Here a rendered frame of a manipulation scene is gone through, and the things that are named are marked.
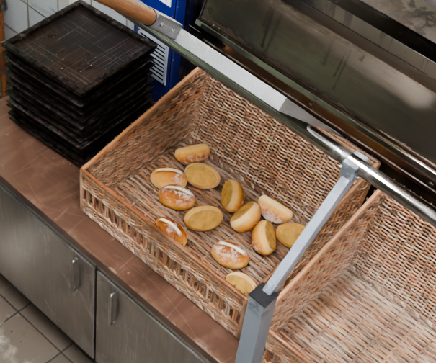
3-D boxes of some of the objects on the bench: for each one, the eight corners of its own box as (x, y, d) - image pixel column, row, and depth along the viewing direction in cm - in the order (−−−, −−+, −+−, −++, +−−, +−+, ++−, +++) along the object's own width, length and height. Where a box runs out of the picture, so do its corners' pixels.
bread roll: (248, 312, 211) (263, 289, 210) (216, 289, 215) (230, 265, 214) (258, 311, 216) (272, 287, 215) (226, 287, 220) (239, 264, 219)
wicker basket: (204, 125, 259) (213, 48, 239) (361, 235, 236) (386, 160, 216) (75, 209, 232) (74, 131, 212) (238, 344, 208) (255, 270, 188)
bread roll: (224, 230, 229) (223, 206, 227) (185, 235, 227) (184, 209, 225) (219, 224, 234) (218, 199, 232) (181, 228, 232) (180, 203, 230)
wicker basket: (362, 246, 233) (388, 171, 213) (558, 384, 210) (607, 314, 190) (240, 359, 206) (256, 284, 186) (449, 531, 182) (493, 467, 163)
